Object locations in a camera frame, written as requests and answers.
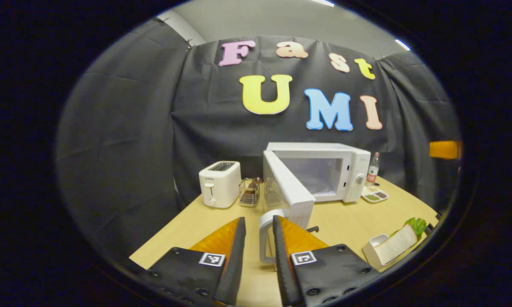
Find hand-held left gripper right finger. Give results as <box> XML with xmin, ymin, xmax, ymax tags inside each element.
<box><xmin>272</xmin><ymin>215</ymin><xmax>380</xmax><ymax>307</ymax></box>

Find black backdrop cloth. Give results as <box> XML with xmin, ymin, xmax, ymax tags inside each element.
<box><xmin>55</xmin><ymin>17</ymin><xmax>461</xmax><ymax>261</ymax></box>

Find white divided plate with beans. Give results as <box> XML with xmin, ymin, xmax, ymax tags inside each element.
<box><xmin>361</xmin><ymin>186</ymin><xmax>389</xmax><ymax>203</ymax></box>

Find white toaster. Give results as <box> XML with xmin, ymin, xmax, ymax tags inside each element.
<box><xmin>198</xmin><ymin>161</ymin><xmax>242</xmax><ymax>209</ymax></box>

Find sandwich with lettuce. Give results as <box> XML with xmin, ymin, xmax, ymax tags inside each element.
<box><xmin>375</xmin><ymin>217</ymin><xmax>427</xmax><ymax>265</ymax></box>

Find white microwave oven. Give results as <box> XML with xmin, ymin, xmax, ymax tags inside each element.
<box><xmin>258</xmin><ymin>142</ymin><xmax>372</xmax><ymax>265</ymax></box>

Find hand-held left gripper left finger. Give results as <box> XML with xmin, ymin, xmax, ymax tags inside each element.
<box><xmin>147</xmin><ymin>217</ymin><xmax>247</xmax><ymax>306</ymax></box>

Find clear plastic water bottle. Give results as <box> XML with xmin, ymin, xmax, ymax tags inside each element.
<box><xmin>366</xmin><ymin>152</ymin><xmax>380</xmax><ymax>187</ymax></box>

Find small wire rack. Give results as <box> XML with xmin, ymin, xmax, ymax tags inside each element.
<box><xmin>239</xmin><ymin>177</ymin><xmax>264</xmax><ymax>208</ymax></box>

